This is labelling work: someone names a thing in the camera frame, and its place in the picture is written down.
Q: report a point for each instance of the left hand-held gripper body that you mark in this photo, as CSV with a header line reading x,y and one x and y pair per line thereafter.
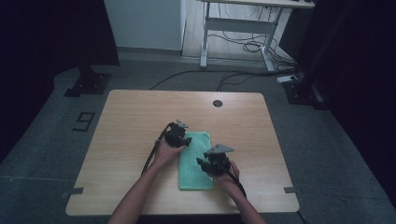
x,y
175,135

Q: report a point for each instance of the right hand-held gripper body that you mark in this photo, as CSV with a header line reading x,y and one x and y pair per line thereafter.
x,y
218,161

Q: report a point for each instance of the green cloth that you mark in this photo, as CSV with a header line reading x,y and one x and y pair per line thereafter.
x,y
194,174

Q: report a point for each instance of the person's right hand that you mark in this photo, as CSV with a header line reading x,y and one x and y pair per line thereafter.
x,y
224,182

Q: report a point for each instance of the person's left hand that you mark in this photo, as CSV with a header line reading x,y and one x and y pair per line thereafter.
x,y
165,154

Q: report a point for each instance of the black table grommet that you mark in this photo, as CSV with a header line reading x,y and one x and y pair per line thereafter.
x,y
217,103

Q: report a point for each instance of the grey tape strip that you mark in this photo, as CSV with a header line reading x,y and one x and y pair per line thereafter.
x,y
292,190

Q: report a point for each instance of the black stand base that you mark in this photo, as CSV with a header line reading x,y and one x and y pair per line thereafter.
x,y
88,83
300,91

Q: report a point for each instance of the white power strip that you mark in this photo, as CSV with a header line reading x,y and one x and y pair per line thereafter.
x,y
287,79

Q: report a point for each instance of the dark curtain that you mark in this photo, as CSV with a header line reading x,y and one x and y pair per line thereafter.
x,y
46,46
358,77

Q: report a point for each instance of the white desk frame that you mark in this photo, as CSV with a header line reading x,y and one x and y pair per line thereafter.
x,y
238,25

